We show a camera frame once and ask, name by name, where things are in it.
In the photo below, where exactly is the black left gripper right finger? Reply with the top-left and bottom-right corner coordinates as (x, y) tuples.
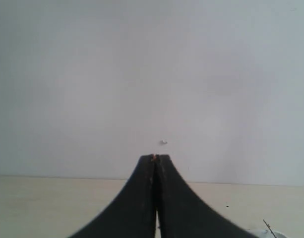
(154, 155), (254, 238)

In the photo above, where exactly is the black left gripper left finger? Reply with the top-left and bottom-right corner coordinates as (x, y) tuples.
(71, 154), (156, 238)

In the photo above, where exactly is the white rectangular plastic tray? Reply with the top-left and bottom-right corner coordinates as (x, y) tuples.
(247, 229), (288, 238)

